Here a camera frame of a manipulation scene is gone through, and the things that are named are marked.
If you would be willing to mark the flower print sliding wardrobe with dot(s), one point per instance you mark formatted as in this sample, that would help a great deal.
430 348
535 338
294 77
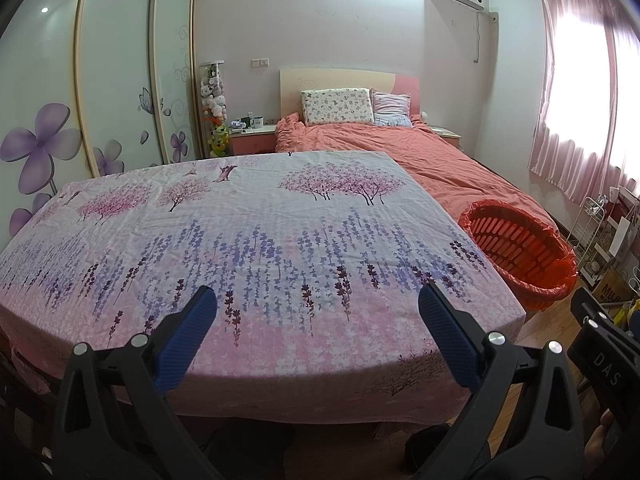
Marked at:
120 70

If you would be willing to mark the yellow object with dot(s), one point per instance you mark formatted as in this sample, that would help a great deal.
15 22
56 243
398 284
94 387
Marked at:
629 312

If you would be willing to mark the orange duvet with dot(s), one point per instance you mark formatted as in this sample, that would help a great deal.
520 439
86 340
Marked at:
400 150

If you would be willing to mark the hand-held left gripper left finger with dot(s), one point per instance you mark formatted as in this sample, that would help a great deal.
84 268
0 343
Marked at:
185 340

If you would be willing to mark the pink curtain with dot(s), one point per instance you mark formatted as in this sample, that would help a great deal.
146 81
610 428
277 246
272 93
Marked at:
560 110

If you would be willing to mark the pink striped pillow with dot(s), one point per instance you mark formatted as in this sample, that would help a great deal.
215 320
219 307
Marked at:
392 107

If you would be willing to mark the pink nightstand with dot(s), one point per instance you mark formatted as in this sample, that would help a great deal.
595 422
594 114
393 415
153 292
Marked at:
252 142

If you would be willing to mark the brown cardboard box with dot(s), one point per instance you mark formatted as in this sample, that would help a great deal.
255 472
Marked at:
610 285

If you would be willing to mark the red plastic basket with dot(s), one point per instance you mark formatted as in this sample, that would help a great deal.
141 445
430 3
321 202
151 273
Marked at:
510 245

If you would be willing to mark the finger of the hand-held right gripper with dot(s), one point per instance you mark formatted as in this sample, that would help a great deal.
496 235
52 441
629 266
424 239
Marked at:
587 305

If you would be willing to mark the pale nightstand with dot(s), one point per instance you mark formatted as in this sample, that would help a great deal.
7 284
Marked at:
447 135

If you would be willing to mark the floral print tablecloth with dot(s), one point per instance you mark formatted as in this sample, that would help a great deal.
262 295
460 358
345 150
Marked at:
250 240

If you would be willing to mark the floral print pillow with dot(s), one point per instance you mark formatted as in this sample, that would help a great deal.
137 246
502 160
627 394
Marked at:
337 105

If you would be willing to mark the yellow green plush toy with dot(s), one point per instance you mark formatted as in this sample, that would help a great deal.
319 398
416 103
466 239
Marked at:
219 140

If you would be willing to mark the clear tube of plush toys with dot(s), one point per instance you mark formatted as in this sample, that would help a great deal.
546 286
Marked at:
214 95

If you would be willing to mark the white mug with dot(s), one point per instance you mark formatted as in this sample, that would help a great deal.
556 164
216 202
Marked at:
258 122

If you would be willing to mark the cream and pink headboard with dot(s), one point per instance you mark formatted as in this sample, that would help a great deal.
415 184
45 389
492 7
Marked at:
330 77

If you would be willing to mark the person's right hand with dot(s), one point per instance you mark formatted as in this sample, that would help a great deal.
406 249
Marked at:
600 450

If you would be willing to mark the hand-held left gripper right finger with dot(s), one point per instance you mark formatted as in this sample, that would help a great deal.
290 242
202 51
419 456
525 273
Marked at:
450 340

